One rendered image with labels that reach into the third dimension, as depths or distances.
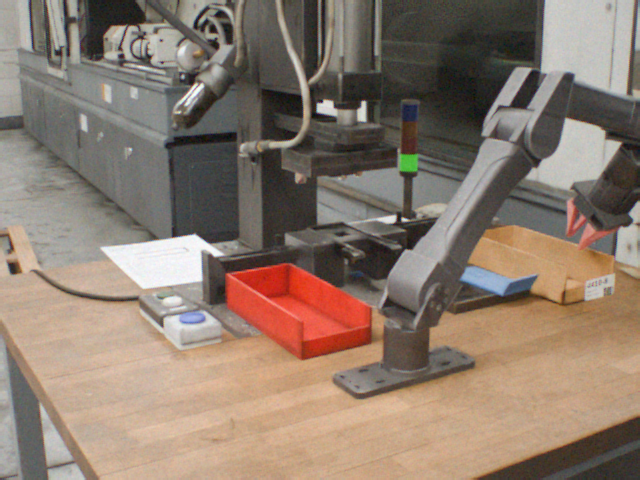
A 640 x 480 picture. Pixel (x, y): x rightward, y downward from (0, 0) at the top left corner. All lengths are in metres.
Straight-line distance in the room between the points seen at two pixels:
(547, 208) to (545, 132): 0.82
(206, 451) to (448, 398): 0.32
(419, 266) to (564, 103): 0.30
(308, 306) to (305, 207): 0.38
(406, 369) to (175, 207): 3.58
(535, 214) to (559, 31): 0.42
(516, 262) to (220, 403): 0.66
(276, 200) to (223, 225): 3.04
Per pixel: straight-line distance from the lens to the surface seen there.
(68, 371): 1.21
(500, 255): 1.54
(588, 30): 1.90
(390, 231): 1.53
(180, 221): 4.64
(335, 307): 1.31
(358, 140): 1.43
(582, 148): 1.92
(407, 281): 1.10
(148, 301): 1.36
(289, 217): 1.70
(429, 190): 2.35
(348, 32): 1.43
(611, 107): 1.30
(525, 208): 2.03
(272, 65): 1.58
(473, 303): 1.40
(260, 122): 1.64
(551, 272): 1.46
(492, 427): 1.04
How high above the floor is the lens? 1.38
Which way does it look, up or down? 16 degrees down
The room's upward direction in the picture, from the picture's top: straight up
